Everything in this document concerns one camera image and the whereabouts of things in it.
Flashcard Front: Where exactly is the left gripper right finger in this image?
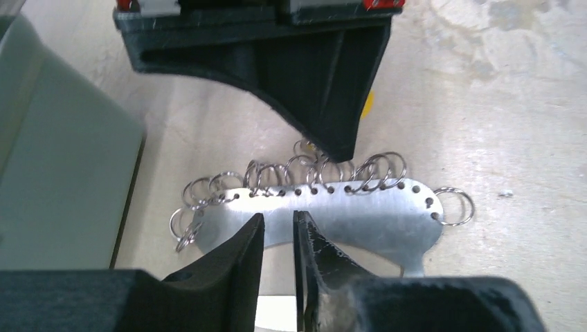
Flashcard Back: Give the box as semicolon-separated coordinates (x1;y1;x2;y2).
293;211;545;331

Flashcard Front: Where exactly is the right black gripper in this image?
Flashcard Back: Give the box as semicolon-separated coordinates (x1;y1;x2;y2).
113;1;405;162

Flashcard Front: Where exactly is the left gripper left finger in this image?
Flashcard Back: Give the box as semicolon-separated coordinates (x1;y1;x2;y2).
1;214;264;331

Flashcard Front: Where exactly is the yellow key tag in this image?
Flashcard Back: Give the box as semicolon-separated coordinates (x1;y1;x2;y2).
360;91;374;120

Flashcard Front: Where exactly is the clear plastic storage box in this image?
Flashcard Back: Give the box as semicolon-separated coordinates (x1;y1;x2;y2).
1;15;143;270

